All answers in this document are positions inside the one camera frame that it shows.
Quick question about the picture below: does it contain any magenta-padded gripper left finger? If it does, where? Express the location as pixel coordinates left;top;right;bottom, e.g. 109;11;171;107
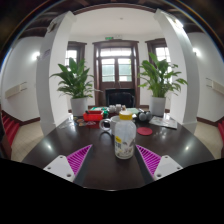
43;143;95;188

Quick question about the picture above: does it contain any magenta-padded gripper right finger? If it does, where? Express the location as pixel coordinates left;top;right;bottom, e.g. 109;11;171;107
134;144;184;186

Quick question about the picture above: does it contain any clear bottle with yellow cap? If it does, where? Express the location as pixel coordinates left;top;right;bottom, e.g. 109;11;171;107
114;109;137;160

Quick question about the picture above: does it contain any flat round red coaster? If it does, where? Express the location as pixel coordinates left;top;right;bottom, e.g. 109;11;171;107
136;126;154;137

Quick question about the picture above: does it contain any printed booklet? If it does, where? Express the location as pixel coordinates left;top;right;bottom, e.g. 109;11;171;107
148;115;179;130

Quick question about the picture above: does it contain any grey dumbbell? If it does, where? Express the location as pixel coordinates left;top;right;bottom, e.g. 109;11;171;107
137;110;154;122

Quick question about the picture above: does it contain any red plastic tray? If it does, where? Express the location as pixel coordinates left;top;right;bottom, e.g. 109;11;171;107
82;110;105;123

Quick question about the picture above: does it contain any potted plant in white pot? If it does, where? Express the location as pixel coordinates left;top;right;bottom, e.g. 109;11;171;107
137;52;189;117
49;57;101;117

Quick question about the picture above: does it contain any white speckled mug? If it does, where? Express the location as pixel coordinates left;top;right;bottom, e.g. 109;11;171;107
98;115;120;136

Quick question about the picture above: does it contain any black chair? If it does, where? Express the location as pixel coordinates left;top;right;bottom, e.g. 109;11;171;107
105;89;136;108

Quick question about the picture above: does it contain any brown double door with glass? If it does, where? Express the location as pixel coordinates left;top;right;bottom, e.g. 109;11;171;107
92;39;141;108

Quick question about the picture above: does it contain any brown-framed window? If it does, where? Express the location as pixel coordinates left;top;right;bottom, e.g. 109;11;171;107
145;38;173;65
64;41;88;68

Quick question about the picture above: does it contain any white wall-mounted box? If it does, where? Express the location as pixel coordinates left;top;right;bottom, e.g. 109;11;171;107
4;82;29;99
205;77;224;96

